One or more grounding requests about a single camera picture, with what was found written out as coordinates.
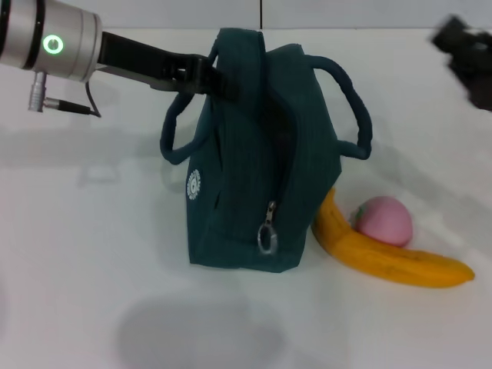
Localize silver zipper pull ring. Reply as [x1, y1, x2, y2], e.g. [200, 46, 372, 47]
[256, 199, 281, 257]

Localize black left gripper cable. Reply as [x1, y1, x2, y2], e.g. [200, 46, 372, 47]
[27, 71, 103, 118]

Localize pink peach toy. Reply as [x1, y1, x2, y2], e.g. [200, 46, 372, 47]
[348, 195, 415, 248]

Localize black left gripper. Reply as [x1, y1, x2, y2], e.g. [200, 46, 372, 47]
[98, 31, 244, 101]

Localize dark blue fabric bag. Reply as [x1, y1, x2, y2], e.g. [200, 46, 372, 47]
[159, 27, 374, 274]

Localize yellow banana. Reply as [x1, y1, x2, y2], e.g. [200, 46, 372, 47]
[311, 187, 476, 289]

